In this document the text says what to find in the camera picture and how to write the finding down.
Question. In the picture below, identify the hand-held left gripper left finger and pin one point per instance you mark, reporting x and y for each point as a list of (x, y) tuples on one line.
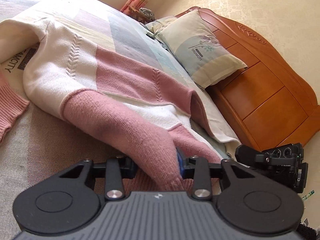
[(128, 167)]

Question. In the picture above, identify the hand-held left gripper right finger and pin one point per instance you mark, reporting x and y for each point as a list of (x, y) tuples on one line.
[(179, 163)]

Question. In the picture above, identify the pink and white knit sweater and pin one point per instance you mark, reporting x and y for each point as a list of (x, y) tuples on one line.
[(120, 80)]

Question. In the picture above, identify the wooden headboard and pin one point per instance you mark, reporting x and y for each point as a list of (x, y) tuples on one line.
[(262, 92)]

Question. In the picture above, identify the patchwork bed sheet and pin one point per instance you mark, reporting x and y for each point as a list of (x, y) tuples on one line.
[(37, 155)]

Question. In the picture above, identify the large floral pillow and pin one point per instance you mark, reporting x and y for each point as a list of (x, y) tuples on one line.
[(200, 55)]

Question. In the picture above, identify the small pale pillow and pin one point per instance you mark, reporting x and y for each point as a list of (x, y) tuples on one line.
[(152, 26)]

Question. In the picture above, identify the wooden nightstand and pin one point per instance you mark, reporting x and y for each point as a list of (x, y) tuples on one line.
[(133, 13)]

